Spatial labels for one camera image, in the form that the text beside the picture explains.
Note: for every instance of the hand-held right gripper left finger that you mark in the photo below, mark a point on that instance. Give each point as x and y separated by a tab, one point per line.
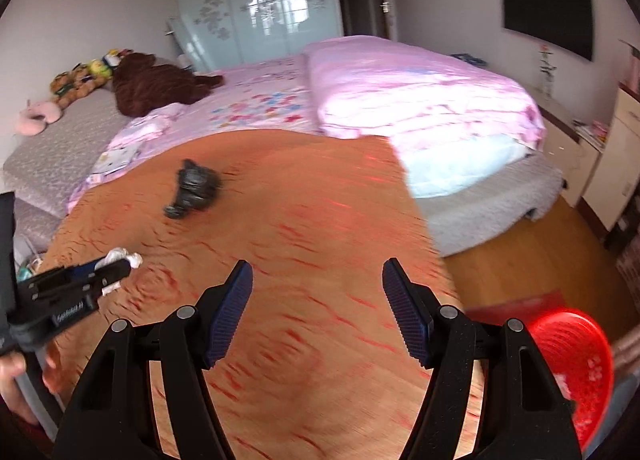
227	315

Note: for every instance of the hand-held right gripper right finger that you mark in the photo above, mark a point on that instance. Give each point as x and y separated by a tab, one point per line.
407	315

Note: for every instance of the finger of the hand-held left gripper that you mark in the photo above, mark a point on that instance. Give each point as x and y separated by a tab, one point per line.
102	286
85	271

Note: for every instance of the white tissue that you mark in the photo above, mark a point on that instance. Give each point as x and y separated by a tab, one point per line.
122	257

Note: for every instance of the black plastic bag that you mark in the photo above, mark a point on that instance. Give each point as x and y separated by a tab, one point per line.
195	185

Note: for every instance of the red plastic basket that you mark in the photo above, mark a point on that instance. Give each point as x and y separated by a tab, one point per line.
575	355

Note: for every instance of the person's left hand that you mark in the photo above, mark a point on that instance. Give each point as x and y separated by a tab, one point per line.
12	385

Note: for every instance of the white printed cloth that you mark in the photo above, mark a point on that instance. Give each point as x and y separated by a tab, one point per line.
115	162

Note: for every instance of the orange patterned tablecloth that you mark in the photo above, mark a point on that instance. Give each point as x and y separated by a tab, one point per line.
310	220

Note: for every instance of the grey patterned headboard cushion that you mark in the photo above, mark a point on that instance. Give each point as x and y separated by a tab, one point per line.
65	140

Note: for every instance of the grey upholstered bed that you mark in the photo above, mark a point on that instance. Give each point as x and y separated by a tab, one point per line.
490	210

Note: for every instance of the light blue quilt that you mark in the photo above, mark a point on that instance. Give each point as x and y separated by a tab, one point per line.
460	165

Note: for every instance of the pink neck pillow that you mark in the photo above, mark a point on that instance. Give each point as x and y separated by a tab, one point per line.
30	120

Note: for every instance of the small brown plush bear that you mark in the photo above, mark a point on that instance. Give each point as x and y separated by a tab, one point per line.
82	92
62	84

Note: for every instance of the large brown teddy bear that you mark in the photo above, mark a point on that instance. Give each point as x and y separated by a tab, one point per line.
150	87

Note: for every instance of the yellow plush toy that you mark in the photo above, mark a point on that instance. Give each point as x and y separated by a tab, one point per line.
99	69

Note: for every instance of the penguin plush toy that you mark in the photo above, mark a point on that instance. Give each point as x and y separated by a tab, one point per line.
116	59

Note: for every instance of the pink floral bed sheet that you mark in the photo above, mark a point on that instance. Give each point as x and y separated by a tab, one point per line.
260	100

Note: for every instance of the pink quilt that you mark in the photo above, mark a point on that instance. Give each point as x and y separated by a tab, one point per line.
410	90

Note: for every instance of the low cream cabinet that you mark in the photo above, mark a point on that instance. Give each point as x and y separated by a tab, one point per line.
580	165

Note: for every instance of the white leaning board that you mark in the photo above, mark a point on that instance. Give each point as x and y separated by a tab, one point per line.
180	42

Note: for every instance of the stack of books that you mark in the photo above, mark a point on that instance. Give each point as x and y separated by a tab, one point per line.
584	131

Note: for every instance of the tall cream cabinet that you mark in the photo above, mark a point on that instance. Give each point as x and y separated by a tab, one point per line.
620	165

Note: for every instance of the small pink box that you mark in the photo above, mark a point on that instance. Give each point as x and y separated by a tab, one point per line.
601	131

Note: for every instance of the rose in glass vase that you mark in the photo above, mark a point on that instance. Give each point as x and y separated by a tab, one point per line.
547	85

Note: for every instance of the glass door wardrobe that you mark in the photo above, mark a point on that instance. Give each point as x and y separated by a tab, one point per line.
260	5

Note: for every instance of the pink bottle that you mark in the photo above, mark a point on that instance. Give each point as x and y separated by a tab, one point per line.
635	70

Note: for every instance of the black wall television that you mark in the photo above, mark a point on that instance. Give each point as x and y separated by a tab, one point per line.
547	15

